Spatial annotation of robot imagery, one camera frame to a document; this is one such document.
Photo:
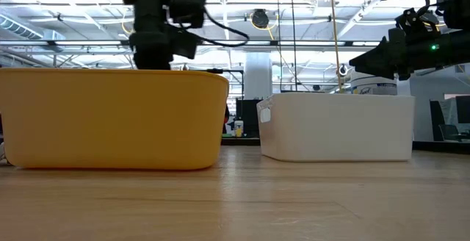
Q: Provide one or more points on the yellow plastic bin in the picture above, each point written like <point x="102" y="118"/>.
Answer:
<point x="110" y="119"/>

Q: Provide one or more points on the black monitor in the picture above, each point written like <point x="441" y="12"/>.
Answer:
<point x="463" y="108"/>

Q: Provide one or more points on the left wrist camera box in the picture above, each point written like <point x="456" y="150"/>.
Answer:
<point x="187" y="7"/>

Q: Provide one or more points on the white wipes canister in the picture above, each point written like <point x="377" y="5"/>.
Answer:
<point x="374" y="86"/>

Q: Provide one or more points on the black partition panel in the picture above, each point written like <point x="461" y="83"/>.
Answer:
<point x="437" y="121"/>

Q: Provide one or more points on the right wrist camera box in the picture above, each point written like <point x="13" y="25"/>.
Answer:
<point x="415" y="22"/>

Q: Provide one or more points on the white plastic bin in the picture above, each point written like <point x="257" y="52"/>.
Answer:
<point x="336" y="127"/>

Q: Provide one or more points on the ceiling light bar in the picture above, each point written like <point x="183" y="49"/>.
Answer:
<point x="293" y="43"/>

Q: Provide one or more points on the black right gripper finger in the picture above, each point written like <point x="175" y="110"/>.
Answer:
<point x="394" y="72"/>
<point x="378" y="55"/>

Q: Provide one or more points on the black cabinet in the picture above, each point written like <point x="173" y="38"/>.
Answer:
<point x="251" y="118"/>

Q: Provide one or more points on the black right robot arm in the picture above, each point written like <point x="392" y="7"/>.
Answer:
<point x="455" y="50"/>

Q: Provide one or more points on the small white yellow bottle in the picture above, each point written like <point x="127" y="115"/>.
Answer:
<point x="238" y="128"/>

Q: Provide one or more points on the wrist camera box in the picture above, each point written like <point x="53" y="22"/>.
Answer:
<point x="187" y="7"/>
<point x="415" y="22"/>

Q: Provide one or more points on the white column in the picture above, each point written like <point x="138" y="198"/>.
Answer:
<point x="258" y="75"/>

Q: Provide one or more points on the round black white sensor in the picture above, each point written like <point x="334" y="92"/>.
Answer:
<point x="342" y="70"/>

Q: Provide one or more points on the black office chair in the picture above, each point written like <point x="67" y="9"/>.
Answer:
<point x="448" y="132"/>

